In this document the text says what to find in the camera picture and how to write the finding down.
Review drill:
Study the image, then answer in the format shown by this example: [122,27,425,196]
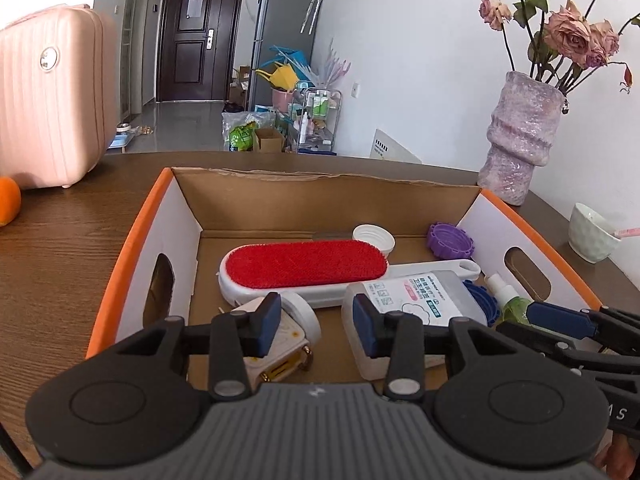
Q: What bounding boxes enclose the wire shelf cart with bottles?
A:
[295,87,343,156]

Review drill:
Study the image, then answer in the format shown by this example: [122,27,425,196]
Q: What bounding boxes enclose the purple ridged bottle cap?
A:
[426,221,475,261]

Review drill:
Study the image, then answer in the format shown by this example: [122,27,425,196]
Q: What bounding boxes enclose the orange fruit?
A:
[0,176,22,226]

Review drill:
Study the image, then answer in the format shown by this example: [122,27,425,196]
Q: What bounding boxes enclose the pink hard-shell suitcase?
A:
[0,4,121,190]

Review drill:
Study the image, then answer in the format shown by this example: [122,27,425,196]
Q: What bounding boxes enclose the white flat board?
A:
[370,128,423,163]

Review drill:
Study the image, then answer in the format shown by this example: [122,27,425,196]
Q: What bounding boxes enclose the white bottle of pellets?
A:
[341,270,488,381]

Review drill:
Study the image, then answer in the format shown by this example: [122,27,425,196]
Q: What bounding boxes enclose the green plastic bag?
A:
[222,110,261,153]

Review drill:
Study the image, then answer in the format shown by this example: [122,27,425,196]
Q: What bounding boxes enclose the green transparent spray bottle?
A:
[484,273,536,328]

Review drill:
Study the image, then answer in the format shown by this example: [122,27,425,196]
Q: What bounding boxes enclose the yellow watering can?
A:
[255,65,299,91]

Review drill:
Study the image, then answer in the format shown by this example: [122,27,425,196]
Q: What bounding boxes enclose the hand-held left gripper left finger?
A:
[102,292,283,401]

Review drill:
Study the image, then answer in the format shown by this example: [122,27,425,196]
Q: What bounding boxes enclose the pink bucket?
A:
[271,87,296,113]

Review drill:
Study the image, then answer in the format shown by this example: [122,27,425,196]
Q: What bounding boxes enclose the white ridged bottle cap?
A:
[352,224,396,256]

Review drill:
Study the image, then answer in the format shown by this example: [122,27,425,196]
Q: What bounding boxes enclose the grey refrigerator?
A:
[248,0,328,111]

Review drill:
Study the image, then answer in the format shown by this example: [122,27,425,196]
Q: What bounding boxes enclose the white square bottle gold trim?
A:
[235,296,315,391]

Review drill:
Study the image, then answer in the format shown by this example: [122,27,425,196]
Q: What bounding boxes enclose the white ceramic bowl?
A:
[568,202,623,264]

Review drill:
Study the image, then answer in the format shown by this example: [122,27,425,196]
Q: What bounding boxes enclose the white lint brush red pad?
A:
[218,239,482,309]

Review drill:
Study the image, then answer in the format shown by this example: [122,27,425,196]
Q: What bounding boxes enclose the pink textured vase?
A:
[477,71,566,206]

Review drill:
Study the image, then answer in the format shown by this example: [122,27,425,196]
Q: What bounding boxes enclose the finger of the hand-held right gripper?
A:
[495,321,640,377]
[526,301,640,356]

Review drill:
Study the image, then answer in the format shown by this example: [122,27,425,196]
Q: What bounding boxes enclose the small brown cardboard box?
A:
[252,127,287,154]

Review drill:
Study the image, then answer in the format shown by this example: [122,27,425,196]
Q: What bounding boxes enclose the person's right hand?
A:
[592,432,640,480]

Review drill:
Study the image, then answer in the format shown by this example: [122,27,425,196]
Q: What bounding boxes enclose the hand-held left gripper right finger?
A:
[352,294,526,403]

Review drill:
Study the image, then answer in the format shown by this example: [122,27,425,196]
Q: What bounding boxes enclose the dried pink rose bouquet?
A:
[479,0,640,98]

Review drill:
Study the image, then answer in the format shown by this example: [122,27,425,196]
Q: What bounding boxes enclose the blue ridged bottle cap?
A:
[462,280,502,328]

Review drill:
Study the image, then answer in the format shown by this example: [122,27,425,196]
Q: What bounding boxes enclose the dark brown entrance door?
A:
[156,0,248,103]

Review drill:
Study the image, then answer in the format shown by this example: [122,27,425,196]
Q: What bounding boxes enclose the red cardboard box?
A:
[86,166,603,396]

